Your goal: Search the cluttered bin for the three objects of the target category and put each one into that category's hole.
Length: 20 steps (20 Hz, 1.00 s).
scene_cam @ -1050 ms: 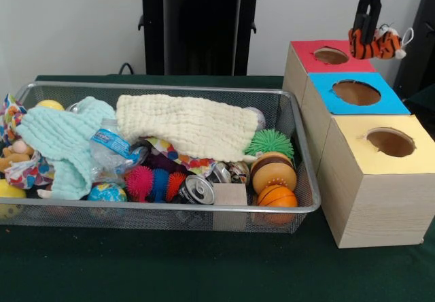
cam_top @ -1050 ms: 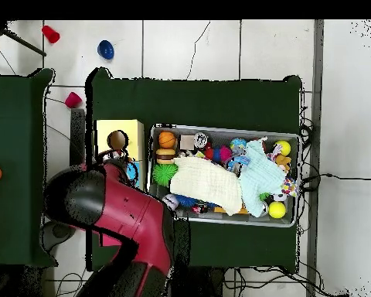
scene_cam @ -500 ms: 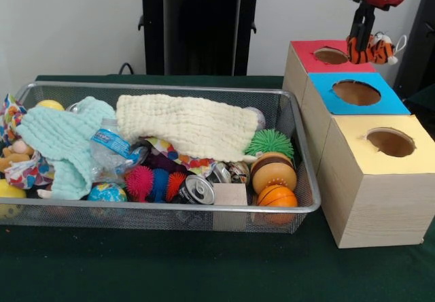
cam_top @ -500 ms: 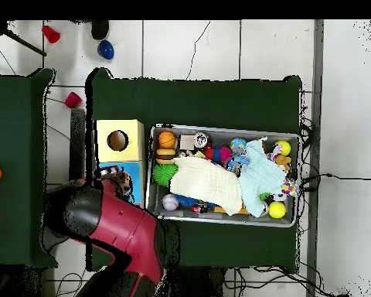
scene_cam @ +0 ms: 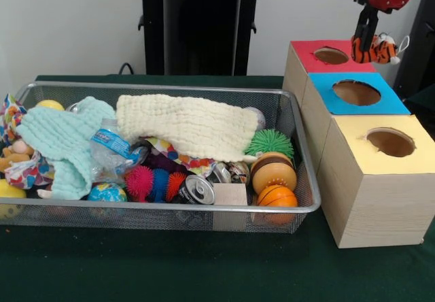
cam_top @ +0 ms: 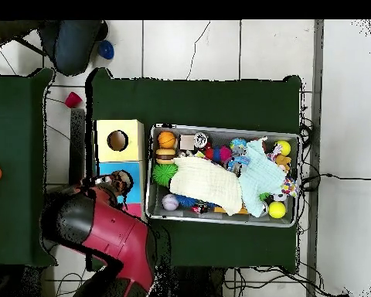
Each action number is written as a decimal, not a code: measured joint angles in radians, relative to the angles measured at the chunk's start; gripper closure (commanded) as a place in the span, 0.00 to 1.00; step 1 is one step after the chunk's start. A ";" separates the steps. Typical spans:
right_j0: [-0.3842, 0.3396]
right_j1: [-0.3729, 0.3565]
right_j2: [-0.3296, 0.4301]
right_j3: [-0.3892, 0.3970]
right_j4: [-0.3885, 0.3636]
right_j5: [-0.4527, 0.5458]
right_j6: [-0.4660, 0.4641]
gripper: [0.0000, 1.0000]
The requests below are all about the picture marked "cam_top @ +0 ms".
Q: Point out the orange striped tiger plush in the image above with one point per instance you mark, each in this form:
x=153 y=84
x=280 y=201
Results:
x=121 y=182

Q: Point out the yellow-brown plush toy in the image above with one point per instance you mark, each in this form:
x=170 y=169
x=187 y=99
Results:
x=283 y=161

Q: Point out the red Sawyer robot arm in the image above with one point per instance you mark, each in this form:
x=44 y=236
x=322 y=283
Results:
x=117 y=235

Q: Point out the wooden three-hole sorting box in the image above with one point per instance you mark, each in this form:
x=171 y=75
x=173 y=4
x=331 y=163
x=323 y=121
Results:
x=111 y=154

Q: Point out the green spiky rubber ball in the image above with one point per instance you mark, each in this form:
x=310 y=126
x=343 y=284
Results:
x=164 y=174

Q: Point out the white baseball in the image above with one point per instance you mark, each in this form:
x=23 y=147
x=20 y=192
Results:
x=170 y=202

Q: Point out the toy hamburger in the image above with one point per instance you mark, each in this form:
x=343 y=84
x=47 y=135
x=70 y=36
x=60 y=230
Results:
x=165 y=156

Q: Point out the orange toy basketball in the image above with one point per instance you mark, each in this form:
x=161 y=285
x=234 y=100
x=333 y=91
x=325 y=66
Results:
x=167 y=139

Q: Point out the plain wooden block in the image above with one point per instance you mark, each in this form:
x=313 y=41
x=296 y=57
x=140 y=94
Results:
x=187 y=141

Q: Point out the cream waffle cloth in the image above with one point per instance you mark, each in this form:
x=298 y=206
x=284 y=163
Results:
x=204 y=182

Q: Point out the magenta plastic cup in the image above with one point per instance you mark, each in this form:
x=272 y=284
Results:
x=73 y=100

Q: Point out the black drink can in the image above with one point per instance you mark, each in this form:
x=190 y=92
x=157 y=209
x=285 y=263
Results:
x=201 y=139

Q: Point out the side table with green cloth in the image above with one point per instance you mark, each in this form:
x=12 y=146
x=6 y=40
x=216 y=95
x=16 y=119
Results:
x=12 y=123

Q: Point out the dark green tablecloth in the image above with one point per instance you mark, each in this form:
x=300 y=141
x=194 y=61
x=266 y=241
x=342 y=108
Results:
x=188 y=102

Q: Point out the blue plastic cup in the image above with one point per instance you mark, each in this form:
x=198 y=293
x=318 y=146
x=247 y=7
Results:
x=106 y=50

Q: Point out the person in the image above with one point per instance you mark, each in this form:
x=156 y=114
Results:
x=74 y=46

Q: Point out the mint waffle cloth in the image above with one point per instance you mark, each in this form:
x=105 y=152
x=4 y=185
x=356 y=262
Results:
x=259 y=179

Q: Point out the yellow ball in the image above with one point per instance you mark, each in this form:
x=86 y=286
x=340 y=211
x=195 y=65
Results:
x=283 y=148
x=277 y=209

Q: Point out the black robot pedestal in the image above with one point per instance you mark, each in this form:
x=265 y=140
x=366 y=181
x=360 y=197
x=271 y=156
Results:
x=188 y=284

